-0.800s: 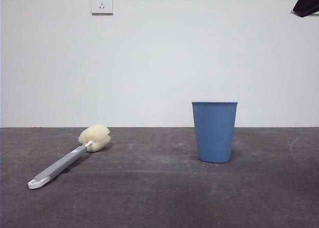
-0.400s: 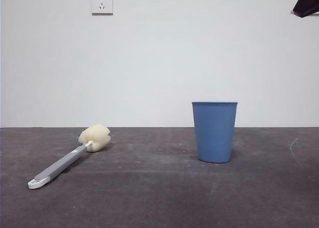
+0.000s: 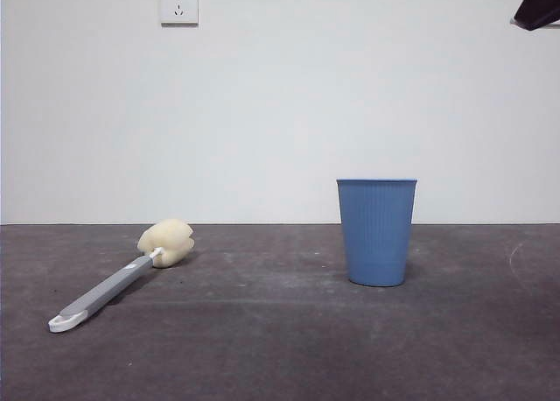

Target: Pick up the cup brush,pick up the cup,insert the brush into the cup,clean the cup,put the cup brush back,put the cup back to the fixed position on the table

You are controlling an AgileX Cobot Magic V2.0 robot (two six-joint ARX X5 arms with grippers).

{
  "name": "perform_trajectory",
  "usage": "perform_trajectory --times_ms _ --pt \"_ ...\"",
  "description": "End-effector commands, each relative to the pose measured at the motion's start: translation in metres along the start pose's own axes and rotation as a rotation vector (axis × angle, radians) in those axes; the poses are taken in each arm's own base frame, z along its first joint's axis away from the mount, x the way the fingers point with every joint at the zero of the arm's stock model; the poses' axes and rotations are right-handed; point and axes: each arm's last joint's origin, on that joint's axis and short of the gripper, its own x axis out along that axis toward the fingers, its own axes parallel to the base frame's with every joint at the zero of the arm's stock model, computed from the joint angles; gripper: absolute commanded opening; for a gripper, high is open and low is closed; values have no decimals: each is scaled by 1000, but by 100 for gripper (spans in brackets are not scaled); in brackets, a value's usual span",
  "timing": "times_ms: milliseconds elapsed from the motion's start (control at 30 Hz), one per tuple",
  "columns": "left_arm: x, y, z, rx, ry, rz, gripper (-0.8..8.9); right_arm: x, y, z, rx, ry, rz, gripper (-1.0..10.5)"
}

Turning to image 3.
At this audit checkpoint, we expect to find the blue ribbed plastic cup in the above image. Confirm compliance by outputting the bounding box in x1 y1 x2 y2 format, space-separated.
335 177 418 287

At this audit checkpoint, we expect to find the grey-handled sponge cup brush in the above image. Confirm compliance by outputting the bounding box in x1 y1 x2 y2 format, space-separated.
47 218 196 334

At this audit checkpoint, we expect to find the white wall socket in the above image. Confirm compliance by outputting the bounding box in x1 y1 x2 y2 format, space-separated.
159 0 199 26

